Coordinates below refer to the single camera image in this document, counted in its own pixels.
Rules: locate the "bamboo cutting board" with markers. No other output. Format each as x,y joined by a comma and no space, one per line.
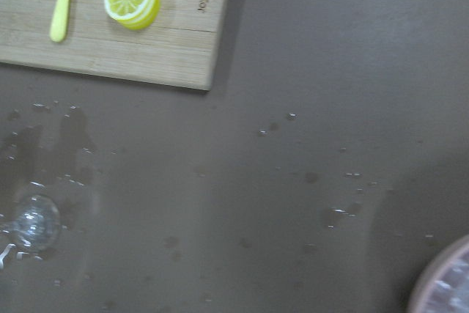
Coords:
179,48

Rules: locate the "clear ice cubes pile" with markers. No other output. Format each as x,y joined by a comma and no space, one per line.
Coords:
450,292

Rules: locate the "yellow plastic knife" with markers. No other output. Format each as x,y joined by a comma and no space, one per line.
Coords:
59,21

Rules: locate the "yellow lemon slice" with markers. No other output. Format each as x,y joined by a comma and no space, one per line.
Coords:
132,14

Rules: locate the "pink bowl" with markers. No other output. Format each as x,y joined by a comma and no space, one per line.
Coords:
435,270

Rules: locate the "clear wine glass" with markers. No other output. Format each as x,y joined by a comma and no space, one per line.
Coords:
35,227

